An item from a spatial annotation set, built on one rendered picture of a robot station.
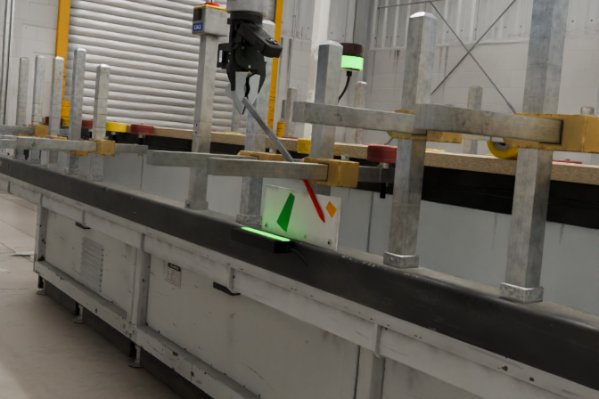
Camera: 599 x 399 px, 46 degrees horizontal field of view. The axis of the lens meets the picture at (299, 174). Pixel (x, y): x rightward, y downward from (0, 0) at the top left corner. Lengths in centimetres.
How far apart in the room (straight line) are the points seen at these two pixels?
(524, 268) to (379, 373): 68
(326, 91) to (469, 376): 60
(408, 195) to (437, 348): 26
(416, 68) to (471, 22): 929
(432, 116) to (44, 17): 862
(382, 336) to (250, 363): 86
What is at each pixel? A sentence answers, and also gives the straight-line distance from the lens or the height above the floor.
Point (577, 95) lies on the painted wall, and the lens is 937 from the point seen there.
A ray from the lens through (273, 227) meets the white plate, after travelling 152.
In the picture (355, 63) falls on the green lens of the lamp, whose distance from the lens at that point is 144.
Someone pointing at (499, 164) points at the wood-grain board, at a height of 89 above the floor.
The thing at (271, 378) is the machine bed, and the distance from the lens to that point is 203.
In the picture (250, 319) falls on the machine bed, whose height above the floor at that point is 37.
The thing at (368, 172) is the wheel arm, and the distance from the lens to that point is 144.
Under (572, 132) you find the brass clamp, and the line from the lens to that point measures 102.
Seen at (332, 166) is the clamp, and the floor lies 86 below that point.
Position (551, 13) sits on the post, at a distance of 108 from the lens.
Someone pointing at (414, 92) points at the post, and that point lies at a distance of 122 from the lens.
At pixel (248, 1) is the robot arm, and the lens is 153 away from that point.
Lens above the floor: 91
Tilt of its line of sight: 3 degrees down
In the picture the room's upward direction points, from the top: 5 degrees clockwise
